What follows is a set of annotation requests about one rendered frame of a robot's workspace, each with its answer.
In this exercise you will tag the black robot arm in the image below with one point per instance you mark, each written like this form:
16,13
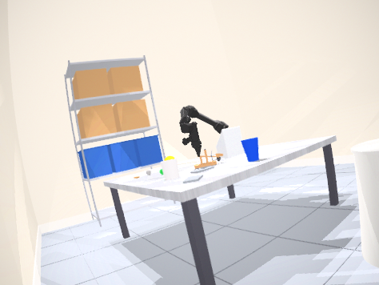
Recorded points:
188,112

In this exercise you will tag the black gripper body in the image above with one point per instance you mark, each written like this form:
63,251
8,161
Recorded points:
195,139

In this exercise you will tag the blue cup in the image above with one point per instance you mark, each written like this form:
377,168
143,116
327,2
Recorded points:
251,149

